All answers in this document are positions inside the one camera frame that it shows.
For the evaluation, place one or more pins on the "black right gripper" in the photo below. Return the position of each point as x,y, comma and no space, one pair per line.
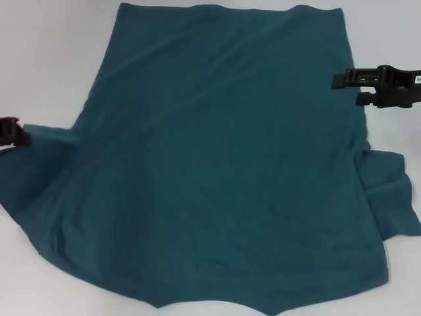
399,87

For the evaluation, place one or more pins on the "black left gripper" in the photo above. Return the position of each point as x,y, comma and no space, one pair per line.
8,131

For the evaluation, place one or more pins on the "teal blue t-shirt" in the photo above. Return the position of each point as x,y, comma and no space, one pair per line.
210,164

